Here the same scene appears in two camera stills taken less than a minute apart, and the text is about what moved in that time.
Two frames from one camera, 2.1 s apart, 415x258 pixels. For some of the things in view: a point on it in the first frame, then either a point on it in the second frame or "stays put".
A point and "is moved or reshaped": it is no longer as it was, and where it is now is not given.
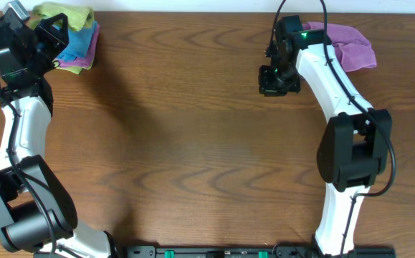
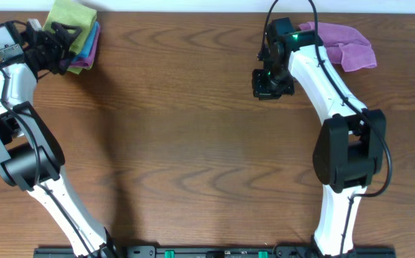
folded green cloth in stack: x=74 y=69 stays put
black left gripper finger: x=64 y=29 → x=68 y=37
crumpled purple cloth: x=354 y=51 stays put
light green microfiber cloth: x=79 y=18 is moved or reshaped
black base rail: x=255 y=251 stays put
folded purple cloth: x=87 y=61 stays put
